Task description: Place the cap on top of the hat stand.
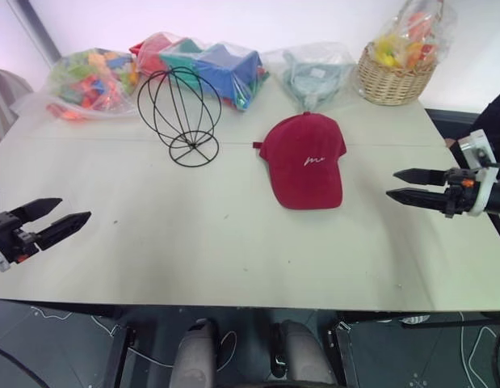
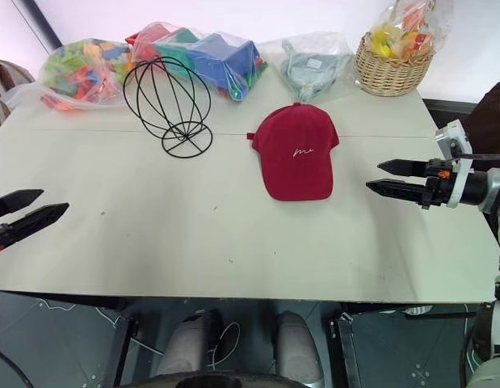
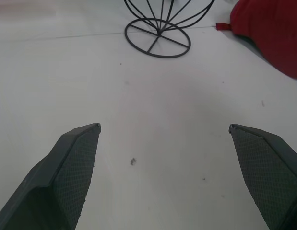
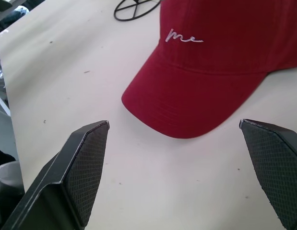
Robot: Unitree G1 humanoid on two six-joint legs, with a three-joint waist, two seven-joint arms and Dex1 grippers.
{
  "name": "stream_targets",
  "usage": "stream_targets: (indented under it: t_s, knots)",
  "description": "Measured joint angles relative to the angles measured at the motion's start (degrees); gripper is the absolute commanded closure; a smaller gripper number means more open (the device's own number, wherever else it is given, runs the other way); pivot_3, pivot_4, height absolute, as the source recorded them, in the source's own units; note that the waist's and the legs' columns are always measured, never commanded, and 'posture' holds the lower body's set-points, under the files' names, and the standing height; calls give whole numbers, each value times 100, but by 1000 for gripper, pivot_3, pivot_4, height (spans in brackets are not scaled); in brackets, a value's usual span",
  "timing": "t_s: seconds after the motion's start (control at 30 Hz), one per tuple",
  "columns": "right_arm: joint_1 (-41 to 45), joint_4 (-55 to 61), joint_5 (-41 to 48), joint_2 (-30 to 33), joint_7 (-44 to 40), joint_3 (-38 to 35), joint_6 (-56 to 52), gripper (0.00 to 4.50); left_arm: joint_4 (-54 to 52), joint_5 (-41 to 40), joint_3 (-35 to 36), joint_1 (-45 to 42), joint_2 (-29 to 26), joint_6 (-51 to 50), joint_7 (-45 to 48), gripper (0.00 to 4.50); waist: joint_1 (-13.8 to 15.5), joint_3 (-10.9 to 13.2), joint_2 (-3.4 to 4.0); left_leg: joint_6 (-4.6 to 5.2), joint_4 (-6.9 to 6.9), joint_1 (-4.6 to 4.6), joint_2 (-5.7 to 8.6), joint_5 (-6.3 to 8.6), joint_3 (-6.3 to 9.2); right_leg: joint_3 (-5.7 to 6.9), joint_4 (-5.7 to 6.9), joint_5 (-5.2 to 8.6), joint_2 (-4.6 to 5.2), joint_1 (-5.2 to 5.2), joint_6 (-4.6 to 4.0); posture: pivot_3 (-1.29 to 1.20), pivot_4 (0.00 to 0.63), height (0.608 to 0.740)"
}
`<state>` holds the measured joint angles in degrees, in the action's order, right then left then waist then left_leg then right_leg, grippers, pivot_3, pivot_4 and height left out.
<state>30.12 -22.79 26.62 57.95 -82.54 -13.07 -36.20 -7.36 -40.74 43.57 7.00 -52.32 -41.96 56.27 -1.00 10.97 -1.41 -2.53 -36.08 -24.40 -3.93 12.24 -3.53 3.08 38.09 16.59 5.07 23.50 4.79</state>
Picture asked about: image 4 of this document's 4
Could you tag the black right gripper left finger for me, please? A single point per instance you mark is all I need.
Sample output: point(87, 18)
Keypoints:
point(74, 172)

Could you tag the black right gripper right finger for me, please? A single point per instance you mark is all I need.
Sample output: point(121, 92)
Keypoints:
point(275, 167)

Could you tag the red baseball cap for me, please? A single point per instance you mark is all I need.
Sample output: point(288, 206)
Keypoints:
point(198, 72)

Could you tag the white round container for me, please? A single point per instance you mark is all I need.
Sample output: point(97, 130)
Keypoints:
point(6, 175)

